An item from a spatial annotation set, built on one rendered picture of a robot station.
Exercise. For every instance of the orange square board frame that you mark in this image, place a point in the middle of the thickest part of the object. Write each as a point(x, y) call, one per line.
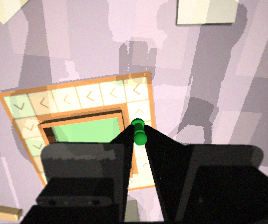
point(42, 118)

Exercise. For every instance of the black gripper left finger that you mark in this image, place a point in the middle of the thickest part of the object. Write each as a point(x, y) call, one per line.
point(94, 159)

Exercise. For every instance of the green game pawn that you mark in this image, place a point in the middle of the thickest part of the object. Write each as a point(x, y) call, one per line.
point(140, 137)

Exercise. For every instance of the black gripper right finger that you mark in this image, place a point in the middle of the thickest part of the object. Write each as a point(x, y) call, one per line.
point(174, 166)

